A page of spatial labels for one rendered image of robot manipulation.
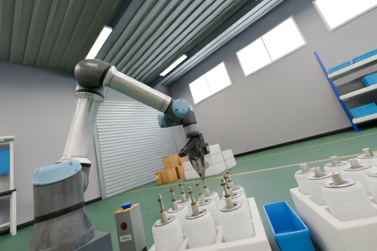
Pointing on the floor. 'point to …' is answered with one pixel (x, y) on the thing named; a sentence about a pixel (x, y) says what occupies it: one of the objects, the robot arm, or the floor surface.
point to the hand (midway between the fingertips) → (201, 175)
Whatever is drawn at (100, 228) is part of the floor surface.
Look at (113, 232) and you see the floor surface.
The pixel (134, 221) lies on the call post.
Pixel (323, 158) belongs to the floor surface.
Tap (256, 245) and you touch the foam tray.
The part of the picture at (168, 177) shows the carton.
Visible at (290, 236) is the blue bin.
